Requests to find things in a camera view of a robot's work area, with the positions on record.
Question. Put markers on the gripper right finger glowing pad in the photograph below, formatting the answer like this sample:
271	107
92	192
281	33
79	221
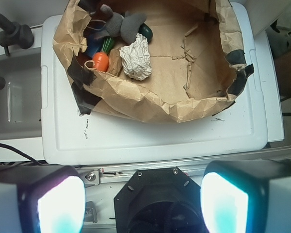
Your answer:
249	196

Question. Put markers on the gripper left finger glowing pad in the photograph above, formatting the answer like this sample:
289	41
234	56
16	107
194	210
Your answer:
41	199

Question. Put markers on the white plastic bin lid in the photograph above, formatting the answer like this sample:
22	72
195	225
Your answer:
70	138

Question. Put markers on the grey toy sink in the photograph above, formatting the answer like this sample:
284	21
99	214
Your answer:
20	99

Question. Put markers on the orange toy carrot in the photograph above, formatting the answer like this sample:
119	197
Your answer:
101	58

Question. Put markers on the crumpled brown paper piece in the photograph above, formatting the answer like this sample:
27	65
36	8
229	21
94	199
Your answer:
115	62

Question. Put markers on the brown paper bag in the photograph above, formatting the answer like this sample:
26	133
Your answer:
196	54

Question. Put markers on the crumpled white paper ball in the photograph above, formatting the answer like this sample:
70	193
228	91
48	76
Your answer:
136	59

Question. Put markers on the black toy faucet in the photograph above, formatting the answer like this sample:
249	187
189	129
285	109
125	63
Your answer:
14	34

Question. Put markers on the blue toy piece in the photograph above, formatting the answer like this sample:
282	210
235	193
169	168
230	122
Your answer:
94	44

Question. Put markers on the grey plush toy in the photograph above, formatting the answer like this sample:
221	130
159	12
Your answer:
127	26

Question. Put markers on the dark green toy avocado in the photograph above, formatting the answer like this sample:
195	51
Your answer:
145	31

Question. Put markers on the aluminium frame rail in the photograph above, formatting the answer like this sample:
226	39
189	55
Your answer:
140	173

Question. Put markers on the black octagonal mount plate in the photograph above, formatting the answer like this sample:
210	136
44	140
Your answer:
168	206

